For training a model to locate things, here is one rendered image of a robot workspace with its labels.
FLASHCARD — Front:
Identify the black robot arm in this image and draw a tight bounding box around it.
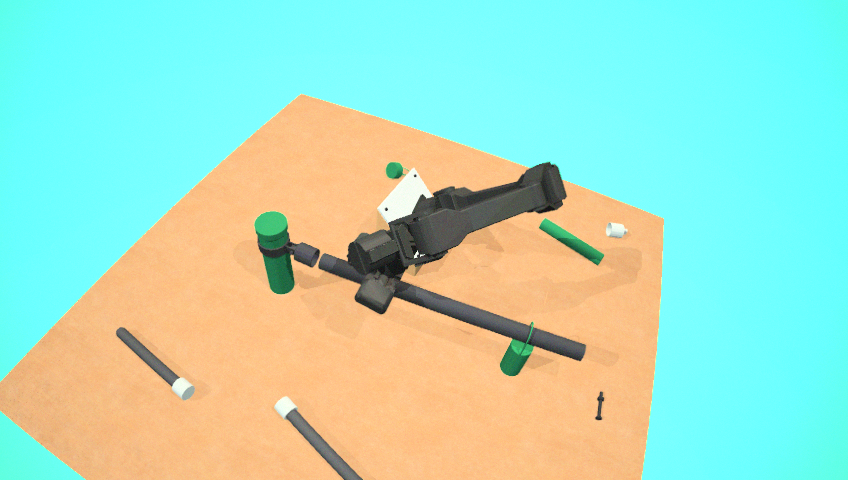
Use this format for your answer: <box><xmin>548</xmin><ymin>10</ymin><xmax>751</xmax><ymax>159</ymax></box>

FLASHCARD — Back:
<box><xmin>347</xmin><ymin>161</ymin><xmax>567</xmax><ymax>276</ymax></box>

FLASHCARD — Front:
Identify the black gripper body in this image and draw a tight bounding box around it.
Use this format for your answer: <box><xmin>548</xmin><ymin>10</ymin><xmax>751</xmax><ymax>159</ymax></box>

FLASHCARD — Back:
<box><xmin>354</xmin><ymin>259</ymin><xmax>409</xmax><ymax>314</ymax></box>

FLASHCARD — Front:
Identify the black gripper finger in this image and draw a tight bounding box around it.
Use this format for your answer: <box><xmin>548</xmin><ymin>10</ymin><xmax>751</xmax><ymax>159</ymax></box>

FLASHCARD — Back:
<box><xmin>365</xmin><ymin>274</ymin><xmax>396</xmax><ymax>294</ymax></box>

